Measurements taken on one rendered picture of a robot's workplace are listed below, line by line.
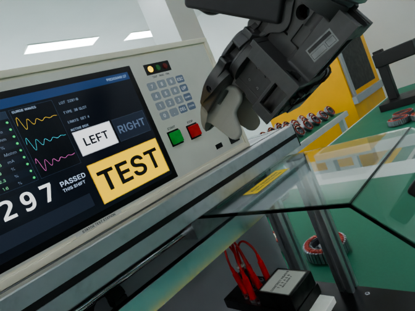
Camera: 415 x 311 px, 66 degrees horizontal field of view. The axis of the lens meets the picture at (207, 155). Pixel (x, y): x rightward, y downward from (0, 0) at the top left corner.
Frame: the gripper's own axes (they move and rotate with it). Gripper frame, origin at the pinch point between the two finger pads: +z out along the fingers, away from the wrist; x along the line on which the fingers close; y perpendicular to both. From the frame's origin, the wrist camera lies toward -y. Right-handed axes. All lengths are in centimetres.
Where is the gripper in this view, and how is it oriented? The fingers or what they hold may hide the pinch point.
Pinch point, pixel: (207, 118)
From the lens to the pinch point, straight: 41.4
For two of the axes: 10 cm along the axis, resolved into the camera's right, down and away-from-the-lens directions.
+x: 6.6, -3.5, 6.6
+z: -4.2, 5.6, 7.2
